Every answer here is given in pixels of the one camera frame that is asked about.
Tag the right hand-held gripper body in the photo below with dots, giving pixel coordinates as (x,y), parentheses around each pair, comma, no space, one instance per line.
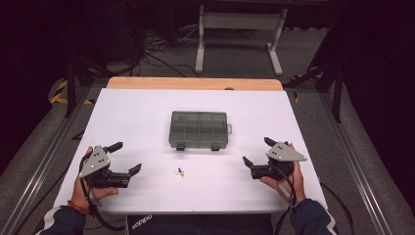
(283,153)

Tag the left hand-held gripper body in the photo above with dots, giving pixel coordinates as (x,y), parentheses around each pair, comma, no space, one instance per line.
(95,161)

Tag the clear plastic compartment box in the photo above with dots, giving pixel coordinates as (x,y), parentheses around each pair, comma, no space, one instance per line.
(198,130)

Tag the person's left hand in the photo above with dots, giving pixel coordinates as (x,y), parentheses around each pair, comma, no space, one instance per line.
(98,193)

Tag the person's right hand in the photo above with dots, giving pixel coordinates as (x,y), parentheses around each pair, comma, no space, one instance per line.
(284,186)

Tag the white table board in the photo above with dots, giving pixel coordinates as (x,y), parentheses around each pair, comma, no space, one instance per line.
(130,124)

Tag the black tripod stand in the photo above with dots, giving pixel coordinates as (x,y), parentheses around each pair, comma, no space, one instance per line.
(70,88)

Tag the yellow black floor tape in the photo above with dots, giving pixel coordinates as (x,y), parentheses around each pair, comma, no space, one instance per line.
(58,97)

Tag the black metal stand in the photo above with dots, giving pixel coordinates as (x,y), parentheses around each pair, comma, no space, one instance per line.
(337,94)

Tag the wooden table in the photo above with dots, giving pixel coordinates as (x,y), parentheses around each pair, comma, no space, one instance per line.
(182,83)

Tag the white metal stand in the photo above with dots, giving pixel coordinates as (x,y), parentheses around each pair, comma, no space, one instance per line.
(239,21)

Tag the aluminium floor rail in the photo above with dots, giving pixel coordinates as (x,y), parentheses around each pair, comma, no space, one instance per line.
(355,166)
(42,166)

